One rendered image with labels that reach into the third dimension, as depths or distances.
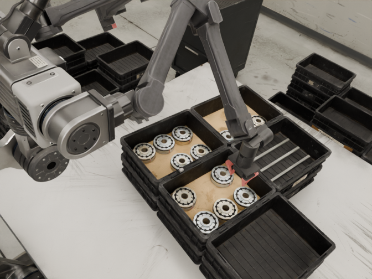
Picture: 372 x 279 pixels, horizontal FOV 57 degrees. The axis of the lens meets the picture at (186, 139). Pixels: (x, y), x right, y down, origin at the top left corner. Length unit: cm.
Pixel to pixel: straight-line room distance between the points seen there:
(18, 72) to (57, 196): 85
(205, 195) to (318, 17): 355
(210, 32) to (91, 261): 97
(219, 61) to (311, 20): 371
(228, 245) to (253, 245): 10
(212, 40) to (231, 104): 21
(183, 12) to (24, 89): 50
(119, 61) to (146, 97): 192
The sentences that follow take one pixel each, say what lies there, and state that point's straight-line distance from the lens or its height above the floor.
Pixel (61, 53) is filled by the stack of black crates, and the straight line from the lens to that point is 293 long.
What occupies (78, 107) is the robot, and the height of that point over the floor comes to 150.
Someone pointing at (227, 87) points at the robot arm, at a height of 140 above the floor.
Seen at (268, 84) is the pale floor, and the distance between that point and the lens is 369.
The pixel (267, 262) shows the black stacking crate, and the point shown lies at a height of 83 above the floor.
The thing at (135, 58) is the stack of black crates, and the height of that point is 49.
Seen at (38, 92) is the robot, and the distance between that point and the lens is 86.
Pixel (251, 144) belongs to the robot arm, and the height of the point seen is 126.
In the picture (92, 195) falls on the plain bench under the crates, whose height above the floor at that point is 70.
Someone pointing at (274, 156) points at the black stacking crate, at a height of 83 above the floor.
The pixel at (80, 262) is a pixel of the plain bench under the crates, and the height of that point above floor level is 70.
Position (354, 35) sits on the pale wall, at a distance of 461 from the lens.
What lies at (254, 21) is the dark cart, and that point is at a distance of 332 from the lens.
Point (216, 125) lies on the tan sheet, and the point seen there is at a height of 83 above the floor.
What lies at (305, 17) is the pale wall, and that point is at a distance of 480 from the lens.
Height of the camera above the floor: 205
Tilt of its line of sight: 46 degrees down
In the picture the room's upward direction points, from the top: 9 degrees clockwise
